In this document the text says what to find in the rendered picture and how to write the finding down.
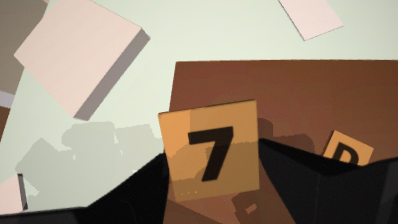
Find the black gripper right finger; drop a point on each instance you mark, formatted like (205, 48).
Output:
(321, 190)

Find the pale pink flat card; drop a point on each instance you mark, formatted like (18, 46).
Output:
(311, 17)

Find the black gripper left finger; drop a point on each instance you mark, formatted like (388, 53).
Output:
(140, 199)

